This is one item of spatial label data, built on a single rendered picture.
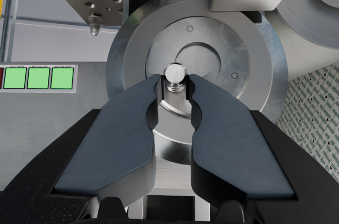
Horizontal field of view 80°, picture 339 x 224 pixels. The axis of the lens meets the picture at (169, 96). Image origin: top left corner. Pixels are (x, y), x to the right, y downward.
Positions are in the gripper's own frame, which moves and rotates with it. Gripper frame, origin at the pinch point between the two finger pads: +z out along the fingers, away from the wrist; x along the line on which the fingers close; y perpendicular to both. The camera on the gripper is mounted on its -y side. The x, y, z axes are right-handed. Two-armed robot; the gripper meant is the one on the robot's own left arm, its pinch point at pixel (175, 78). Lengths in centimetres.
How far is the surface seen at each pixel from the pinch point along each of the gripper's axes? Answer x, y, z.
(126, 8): -4.4, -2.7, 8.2
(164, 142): -0.9, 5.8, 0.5
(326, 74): 19.3, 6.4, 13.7
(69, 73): -26.7, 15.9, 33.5
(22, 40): -129, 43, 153
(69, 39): -95, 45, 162
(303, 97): 19.2, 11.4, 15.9
